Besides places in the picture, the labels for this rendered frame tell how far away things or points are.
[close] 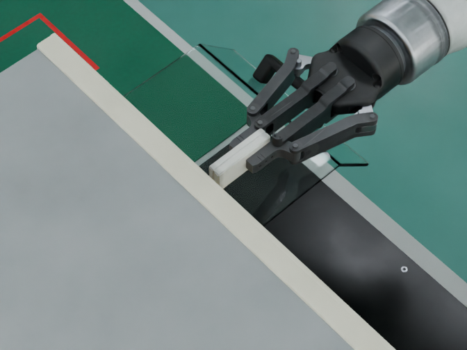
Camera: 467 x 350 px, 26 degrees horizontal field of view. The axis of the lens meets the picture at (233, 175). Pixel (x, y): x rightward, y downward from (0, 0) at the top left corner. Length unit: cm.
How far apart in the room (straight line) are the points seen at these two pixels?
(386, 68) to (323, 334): 38
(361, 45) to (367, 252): 45
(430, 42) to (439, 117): 148
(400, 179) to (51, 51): 160
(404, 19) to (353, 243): 45
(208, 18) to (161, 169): 189
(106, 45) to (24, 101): 79
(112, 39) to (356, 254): 55
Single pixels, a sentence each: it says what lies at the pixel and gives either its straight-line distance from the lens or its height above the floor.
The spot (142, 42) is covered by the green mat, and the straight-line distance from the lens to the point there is 167.
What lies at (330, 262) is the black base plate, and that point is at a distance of 142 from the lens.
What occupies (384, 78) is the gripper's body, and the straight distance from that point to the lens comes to 105.
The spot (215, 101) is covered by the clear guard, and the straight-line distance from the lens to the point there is 119.
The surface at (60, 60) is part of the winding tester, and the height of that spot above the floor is 132.
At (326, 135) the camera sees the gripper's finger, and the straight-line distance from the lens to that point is 101.
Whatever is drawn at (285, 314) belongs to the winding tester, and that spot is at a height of 132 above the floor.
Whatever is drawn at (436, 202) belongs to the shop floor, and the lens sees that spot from 241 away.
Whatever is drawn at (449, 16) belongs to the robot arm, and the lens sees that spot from 110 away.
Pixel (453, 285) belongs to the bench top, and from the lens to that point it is 145.
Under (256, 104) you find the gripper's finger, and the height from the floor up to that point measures 119.
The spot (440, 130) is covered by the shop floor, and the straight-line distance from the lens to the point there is 253.
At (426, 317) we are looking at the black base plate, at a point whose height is 77.
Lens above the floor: 201
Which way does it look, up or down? 57 degrees down
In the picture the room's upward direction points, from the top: straight up
